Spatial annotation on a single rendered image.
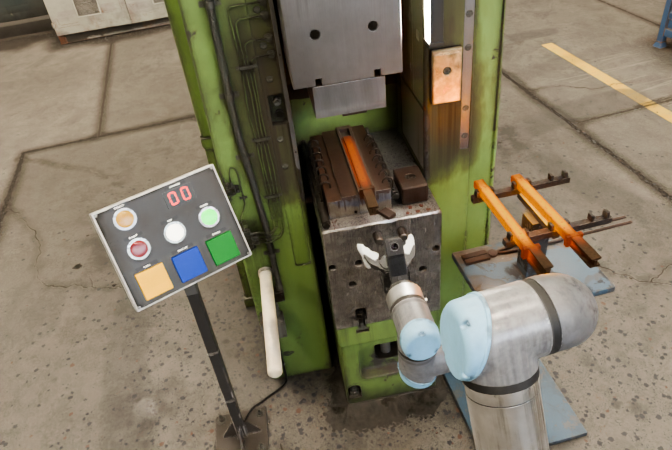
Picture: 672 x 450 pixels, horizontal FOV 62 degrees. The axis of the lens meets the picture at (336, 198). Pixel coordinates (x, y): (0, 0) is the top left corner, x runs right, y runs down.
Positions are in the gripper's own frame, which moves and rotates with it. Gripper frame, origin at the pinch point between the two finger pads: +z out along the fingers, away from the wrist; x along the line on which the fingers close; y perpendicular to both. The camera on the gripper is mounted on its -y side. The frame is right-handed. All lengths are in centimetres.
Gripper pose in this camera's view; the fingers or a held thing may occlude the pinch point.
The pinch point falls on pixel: (383, 236)
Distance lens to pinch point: 155.5
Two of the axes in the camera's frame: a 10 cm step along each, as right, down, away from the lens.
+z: -1.7, -5.7, 8.1
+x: 9.8, -1.8, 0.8
